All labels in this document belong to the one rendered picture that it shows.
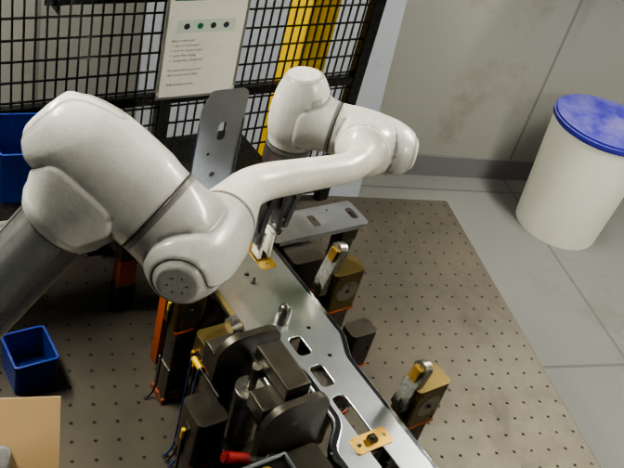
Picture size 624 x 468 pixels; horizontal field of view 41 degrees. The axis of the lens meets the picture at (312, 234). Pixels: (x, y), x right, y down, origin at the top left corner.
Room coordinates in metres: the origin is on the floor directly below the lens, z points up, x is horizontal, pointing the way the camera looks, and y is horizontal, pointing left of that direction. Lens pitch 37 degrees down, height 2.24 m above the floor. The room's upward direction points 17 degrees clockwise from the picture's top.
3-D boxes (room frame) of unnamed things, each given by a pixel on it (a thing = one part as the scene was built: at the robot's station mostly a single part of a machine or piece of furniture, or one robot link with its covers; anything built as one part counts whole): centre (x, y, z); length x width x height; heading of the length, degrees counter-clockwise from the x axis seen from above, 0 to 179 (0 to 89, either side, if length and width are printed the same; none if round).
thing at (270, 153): (1.41, 0.09, 1.35); 0.09 x 0.09 x 0.06
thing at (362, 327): (1.40, -0.17, 0.84); 0.10 x 0.05 x 0.29; 133
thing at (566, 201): (3.67, -1.18, 0.31); 0.52 x 0.51 x 0.62; 114
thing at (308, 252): (1.61, 0.00, 0.84); 0.12 x 0.07 x 0.28; 133
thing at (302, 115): (1.41, 0.08, 1.46); 0.13 x 0.11 x 0.16; 86
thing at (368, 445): (1.07, -0.22, 1.01); 0.08 x 0.04 x 0.01; 133
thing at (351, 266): (1.52, -0.10, 0.87); 0.12 x 0.07 x 0.35; 133
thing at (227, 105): (1.62, 0.27, 1.17); 0.12 x 0.01 x 0.34; 133
